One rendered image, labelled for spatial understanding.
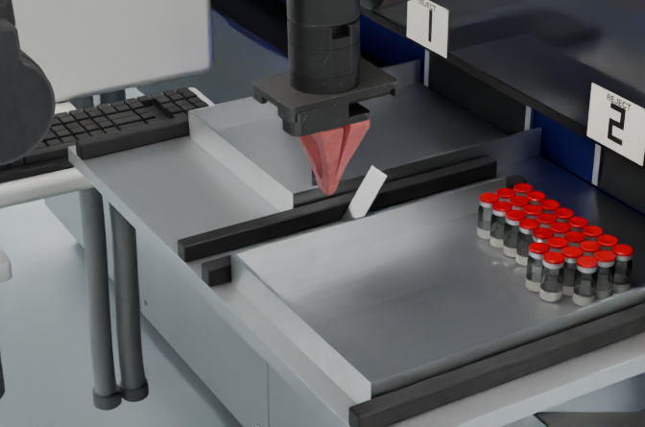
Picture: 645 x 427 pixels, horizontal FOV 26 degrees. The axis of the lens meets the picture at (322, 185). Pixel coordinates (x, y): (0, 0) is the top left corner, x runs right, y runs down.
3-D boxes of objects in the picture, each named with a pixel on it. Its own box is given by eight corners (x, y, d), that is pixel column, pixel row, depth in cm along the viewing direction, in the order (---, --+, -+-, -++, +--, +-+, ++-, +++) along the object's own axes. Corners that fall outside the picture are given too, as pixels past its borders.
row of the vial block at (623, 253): (522, 218, 153) (524, 180, 151) (633, 291, 139) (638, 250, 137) (506, 223, 152) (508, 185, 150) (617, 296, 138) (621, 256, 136)
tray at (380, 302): (502, 204, 156) (504, 176, 154) (665, 310, 136) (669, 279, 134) (231, 283, 140) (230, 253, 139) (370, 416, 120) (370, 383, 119)
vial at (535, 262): (537, 279, 141) (540, 239, 139) (552, 289, 139) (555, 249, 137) (520, 285, 140) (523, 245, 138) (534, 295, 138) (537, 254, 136)
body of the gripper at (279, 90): (400, 102, 112) (400, 14, 109) (289, 130, 108) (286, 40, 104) (357, 76, 117) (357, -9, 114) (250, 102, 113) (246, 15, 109)
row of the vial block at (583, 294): (489, 227, 151) (491, 190, 148) (599, 303, 137) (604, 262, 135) (472, 233, 150) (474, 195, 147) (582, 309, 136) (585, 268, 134)
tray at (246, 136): (418, 83, 188) (418, 59, 186) (539, 154, 168) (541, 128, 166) (189, 136, 172) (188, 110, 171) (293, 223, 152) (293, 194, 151)
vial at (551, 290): (552, 289, 139) (556, 249, 137) (566, 298, 137) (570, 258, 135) (535, 295, 138) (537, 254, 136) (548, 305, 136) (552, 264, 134)
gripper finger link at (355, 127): (372, 201, 115) (372, 95, 110) (297, 223, 111) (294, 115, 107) (330, 170, 120) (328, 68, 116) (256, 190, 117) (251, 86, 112)
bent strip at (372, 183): (371, 212, 154) (372, 164, 152) (387, 224, 152) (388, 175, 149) (260, 245, 148) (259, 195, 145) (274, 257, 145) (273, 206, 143)
